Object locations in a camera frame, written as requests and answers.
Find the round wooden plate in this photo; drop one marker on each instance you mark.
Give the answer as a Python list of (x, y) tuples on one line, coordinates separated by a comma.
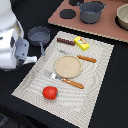
[(68, 66)]

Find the wooden handled knife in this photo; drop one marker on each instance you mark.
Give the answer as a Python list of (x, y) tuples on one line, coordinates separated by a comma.
[(79, 56)]

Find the beige woven placemat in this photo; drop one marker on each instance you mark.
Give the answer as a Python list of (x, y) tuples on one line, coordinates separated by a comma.
[(72, 107)]

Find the red toy tomato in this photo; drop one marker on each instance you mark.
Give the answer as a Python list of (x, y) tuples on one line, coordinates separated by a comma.
[(50, 92)]

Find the small grey saucepan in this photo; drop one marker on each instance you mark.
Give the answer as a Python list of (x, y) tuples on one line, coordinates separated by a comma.
[(39, 36)]

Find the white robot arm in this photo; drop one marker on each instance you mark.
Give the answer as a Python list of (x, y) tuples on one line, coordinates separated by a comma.
[(7, 17)]

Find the white toy fish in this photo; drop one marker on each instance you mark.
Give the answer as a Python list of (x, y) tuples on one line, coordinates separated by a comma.
[(32, 59)]

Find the yellow butter box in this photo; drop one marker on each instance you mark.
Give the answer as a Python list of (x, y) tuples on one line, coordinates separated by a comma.
[(81, 43)]

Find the brown toy sausage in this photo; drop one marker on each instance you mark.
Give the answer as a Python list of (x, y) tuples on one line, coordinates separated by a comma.
[(65, 41)]

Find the wooden handled fork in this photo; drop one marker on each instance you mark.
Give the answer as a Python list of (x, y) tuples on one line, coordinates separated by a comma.
[(68, 81)]

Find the black round burner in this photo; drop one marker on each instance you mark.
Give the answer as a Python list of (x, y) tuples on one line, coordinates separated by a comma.
[(67, 13)]

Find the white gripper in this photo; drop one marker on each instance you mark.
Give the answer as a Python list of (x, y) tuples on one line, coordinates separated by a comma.
[(13, 47)]

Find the grey pot with handles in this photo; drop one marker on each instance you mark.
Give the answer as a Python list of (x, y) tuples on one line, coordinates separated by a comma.
[(90, 12)]

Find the cream bowl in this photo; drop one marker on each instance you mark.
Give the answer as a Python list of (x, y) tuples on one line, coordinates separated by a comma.
[(122, 14)]

